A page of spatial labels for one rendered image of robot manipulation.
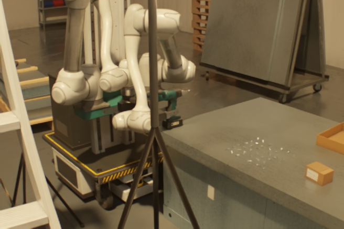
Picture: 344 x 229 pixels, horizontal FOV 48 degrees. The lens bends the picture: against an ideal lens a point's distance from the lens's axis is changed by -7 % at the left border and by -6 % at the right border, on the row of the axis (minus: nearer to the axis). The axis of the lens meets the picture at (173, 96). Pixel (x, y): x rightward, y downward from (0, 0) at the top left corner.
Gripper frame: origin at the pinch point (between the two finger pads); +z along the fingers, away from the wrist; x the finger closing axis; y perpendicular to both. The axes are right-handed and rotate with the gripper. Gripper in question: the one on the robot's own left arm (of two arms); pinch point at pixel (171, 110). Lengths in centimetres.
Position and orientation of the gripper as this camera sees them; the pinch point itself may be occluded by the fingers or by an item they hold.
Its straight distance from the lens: 248.8
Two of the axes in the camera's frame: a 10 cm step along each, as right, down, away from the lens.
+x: 5.6, 2.5, -7.9
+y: 0.1, 9.5, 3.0
